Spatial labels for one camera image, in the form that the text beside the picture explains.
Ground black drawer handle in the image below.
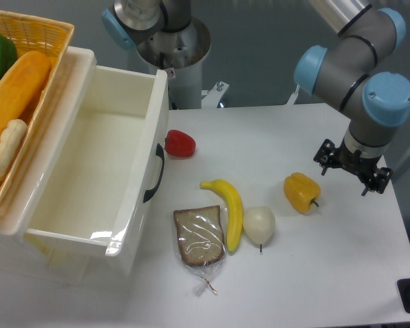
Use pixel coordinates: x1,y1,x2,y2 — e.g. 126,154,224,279
143,143,165,203

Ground yellow wicker basket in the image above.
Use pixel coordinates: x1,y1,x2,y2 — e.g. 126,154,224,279
0,10,74,205

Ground yellow banana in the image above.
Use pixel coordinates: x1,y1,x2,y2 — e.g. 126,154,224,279
200,179,244,254

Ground orange baguette loaf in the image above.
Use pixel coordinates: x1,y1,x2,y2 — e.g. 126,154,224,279
0,51,51,136

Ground yellow bell pepper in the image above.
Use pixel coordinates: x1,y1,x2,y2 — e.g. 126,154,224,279
284,172,321,214

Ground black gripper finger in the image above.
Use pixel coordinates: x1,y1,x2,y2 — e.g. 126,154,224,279
361,167,393,195
313,139,338,175

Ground bagged brown bread slice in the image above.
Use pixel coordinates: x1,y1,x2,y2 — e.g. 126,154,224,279
173,205,226,296

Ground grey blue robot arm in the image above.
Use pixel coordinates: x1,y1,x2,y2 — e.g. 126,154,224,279
102,1,410,193

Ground white table frame bracket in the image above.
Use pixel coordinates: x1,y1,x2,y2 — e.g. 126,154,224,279
201,81,230,109

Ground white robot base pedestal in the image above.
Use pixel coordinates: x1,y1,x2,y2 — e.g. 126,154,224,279
137,17,211,109

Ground red bell pepper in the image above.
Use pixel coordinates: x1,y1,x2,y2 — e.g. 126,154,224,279
165,130,196,158

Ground white plastic drawer box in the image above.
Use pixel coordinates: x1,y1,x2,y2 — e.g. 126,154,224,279
0,47,169,283

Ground cream pastry piece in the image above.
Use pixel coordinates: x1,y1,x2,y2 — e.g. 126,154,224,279
0,119,27,181

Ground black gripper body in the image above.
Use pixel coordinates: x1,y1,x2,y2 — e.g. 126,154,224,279
334,138,379,176

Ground pale yellow pear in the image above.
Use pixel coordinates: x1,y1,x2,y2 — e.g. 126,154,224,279
243,206,276,254

